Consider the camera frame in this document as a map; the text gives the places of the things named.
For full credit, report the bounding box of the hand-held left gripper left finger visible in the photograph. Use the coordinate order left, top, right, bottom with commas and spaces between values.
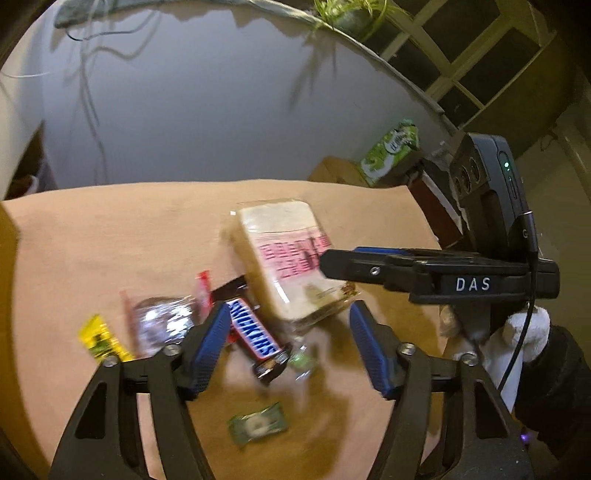
48, 302, 232, 480

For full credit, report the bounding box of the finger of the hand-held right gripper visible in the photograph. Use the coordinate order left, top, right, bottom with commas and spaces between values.
320, 249, 437, 292
353, 247, 483, 261

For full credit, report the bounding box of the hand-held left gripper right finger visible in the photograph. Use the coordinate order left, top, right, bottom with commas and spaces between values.
348, 300, 536, 480

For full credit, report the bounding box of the red snack wrapper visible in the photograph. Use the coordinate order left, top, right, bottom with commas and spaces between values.
196, 270, 213, 324

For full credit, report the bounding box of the brown cake clear wrapper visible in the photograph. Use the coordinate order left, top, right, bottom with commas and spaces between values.
121, 291, 199, 356

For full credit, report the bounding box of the colourful round candy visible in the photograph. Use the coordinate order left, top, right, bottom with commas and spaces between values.
288, 344, 317, 381

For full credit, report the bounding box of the large wafer packet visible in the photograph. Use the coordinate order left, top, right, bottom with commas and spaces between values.
230, 198, 358, 324

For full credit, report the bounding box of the mint candy teal wrapper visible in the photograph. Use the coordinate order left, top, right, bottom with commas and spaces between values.
226, 402, 289, 449

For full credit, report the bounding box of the yellow candy packet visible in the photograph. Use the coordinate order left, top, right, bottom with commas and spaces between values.
78, 314, 134, 365

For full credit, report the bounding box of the person's right hand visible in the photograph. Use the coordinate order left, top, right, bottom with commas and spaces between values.
480, 307, 552, 412

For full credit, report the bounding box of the red box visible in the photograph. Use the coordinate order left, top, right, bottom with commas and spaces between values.
409, 173, 465, 250

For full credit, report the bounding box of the brown cardboard carton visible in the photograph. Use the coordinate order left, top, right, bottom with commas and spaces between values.
308, 157, 370, 185

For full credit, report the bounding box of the green juice carton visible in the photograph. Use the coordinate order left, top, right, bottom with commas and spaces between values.
359, 119, 423, 188

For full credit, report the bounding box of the potted spider plant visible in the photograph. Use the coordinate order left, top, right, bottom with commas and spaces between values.
314, 0, 393, 42

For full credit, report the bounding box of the thin white cable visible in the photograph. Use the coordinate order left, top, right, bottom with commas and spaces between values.
0, 69, 51, 100

